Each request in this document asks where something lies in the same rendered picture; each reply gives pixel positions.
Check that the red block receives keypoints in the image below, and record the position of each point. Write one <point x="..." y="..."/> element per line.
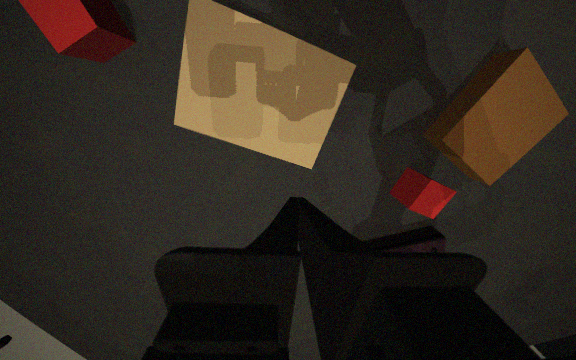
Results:
<point x="88" y="29"/>
<point x="420" y="193"/>

